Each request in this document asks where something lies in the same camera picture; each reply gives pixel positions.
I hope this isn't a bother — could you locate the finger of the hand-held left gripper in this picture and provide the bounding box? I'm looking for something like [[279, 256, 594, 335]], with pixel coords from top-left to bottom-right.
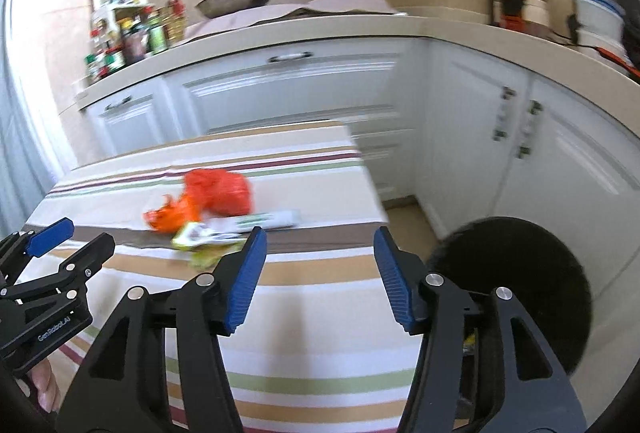
[[0, 233, 117, 305], [0, 217, 76, 274]]

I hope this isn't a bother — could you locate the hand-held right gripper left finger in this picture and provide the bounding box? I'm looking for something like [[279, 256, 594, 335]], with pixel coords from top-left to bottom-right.
[[55, 225, 268, 433]]

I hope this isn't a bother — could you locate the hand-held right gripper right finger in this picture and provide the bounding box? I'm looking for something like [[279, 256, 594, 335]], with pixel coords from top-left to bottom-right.
[[372, 225, 588, 433]]

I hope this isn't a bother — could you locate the white tube with green print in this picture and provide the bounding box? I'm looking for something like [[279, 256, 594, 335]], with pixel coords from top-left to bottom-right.
[[202, 209, 303, 236]]

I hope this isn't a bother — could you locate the black trash bin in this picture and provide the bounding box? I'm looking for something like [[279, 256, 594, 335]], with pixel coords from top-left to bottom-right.
[[425, 217, 593, 419]]

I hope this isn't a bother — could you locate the person's left hand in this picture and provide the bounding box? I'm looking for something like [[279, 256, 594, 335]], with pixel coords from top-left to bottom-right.
[[27, 357, 62, 414]]

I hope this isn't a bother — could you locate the yellow-green packet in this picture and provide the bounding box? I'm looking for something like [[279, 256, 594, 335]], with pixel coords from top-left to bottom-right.
[[171, 222, 246, 269]]

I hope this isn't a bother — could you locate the red plastic bag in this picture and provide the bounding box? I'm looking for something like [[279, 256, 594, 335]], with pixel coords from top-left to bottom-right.
[[182, 169, 253, 218]]

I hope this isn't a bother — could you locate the orange crumpled wrapper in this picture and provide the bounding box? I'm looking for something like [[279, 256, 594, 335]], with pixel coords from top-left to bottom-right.
[[143, 194, 193, 234]]

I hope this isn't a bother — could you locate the striped tablecloth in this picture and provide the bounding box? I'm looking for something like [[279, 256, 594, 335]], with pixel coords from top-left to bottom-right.
[[27, 120, 481, 433]]

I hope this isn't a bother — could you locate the white sheer curtain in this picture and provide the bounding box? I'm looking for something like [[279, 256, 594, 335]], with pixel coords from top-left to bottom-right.
[[0, 0, 76, 234]]

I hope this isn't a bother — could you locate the white kitchen cabinet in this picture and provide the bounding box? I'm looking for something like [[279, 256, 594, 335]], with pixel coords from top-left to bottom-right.
[[80, 33, 640, 314]]

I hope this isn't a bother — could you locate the group of condiment bottles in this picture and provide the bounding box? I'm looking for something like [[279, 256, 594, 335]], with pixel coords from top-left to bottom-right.
[[82, 0, 188, 86]]

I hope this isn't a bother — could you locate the pale cloth over stove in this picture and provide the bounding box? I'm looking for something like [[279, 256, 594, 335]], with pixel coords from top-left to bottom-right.
[[185, 0, 408, 41]]

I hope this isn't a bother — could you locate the white plastic container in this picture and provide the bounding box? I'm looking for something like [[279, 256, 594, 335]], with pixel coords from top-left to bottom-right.
[[575, 35, 632, 66]]

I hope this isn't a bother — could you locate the white container with blue rim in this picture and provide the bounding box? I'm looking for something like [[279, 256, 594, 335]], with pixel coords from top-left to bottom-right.
[[572, 0, 626, 44]]

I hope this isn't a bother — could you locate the white ceramic door handle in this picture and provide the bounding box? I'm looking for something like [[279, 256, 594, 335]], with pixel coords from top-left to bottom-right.
[[515, 100, 543, 160], [492, 85, 516, 141]]

